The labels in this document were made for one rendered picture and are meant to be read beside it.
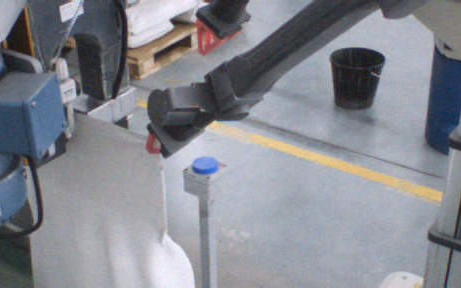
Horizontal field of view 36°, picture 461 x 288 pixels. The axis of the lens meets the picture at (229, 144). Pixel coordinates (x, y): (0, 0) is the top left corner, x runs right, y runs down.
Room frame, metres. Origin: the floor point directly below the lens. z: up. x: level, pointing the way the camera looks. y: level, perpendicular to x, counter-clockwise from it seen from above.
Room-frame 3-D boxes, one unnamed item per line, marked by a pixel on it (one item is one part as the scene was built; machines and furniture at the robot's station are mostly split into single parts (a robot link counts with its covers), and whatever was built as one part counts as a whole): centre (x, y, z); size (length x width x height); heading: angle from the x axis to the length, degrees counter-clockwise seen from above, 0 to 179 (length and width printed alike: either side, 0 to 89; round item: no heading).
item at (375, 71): (3.46, -0.69, 0.13); 0.30 x 0.30 x 0.26
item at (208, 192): (1.41, 0.06, 0.81); 0.08 x 0.08 x 0.06; 55
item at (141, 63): (4.51, 0.54, 0.07); 1.20 x 0.82 x 0.14; 147
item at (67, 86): (1.17, 0.30, 1.14); 0.05 x 0.04 x 0.16; 145
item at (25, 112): (0.88, 0.28, 1.25); 0.10 x 0.08 x 0.12; 170
